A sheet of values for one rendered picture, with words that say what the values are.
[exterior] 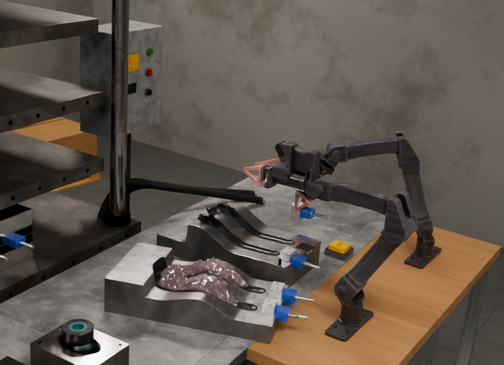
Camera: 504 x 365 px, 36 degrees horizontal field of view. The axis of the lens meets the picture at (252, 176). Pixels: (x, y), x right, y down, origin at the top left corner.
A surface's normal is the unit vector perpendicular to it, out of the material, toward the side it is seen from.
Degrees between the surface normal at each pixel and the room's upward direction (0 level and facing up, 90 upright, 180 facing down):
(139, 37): 90
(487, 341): 0
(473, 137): 90
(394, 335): 0
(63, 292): 0
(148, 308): 90
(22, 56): 90
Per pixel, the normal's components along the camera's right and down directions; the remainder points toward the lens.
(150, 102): 0.86, 0.24
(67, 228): 0.07, -0.94
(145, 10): -0.54, 0.25
